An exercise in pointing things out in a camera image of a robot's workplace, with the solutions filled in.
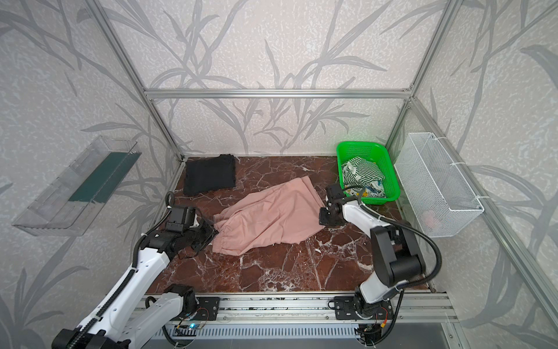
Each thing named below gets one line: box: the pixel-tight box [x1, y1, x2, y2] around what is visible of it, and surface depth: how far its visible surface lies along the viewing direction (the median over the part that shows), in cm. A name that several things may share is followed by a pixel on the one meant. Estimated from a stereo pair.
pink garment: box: [211, 175, 327, 257], surface depth 93 cm
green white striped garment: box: [341, 157, 386, 192], surface depth 109 cm
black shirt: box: [183, 154, 237, 196], surface depth 111 cm
